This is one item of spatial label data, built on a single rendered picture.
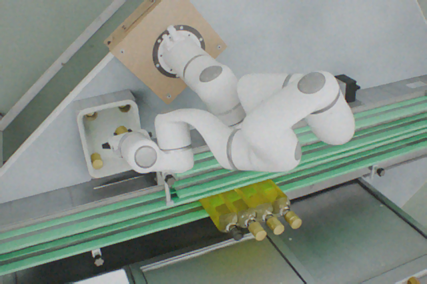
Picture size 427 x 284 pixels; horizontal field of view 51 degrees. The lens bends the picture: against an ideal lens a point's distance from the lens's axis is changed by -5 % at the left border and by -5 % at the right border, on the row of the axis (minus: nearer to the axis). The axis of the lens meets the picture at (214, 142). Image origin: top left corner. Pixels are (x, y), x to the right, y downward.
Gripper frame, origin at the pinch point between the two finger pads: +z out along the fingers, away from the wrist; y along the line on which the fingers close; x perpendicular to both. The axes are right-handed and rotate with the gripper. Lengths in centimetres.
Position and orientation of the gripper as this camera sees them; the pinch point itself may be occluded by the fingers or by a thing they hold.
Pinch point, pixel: (123, 137)
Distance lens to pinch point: 128.9
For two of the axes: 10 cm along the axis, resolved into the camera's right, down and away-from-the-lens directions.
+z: -3.4, -1.6, 9.2
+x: -1.8, -9.6, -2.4
